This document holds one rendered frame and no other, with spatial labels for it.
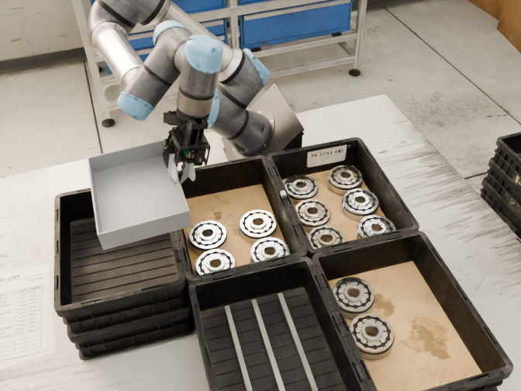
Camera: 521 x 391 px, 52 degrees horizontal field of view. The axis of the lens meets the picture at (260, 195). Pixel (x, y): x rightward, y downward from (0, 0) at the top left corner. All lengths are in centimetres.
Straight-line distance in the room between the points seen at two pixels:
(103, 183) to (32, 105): 244
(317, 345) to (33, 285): 84
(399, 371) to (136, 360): 64
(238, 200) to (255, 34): 190
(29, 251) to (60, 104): 206
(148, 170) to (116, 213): 16
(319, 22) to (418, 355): 253
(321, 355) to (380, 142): 99
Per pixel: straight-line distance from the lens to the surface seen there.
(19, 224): 187
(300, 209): 151
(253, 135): 173
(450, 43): 429
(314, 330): 130
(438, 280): 137
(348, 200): 154
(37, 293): 166
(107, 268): 148
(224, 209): 156
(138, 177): 136
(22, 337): 158
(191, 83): 110
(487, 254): 172
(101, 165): 141
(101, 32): 147
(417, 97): 362
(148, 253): 148
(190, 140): 114
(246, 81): 164
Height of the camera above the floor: 193
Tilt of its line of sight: 44 degrees down
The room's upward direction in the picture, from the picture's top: 2 degrees counter-clockwise
